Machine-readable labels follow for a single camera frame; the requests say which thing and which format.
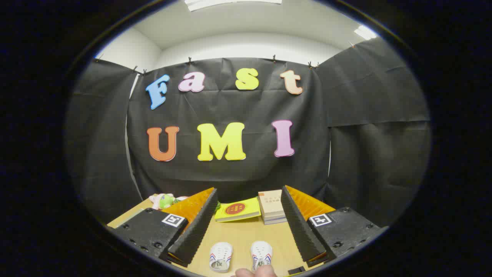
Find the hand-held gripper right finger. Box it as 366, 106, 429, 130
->
281, 185, 389, 267

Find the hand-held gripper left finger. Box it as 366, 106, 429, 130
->
110, 187, 219, 268

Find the white canvas shoe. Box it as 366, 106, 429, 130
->
251, 241, 273, 271
209, 242, 233, 273

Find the thick beige book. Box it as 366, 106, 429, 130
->
258, 189, 286, 218

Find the green and pink plush toy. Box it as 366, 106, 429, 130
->
149, 193, 189, 210

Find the yellow book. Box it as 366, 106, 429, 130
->
214, 197, 262, 223

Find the ceiling light panel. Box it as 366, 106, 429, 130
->
353, 25, 379, 41
184, 0, 283, 12

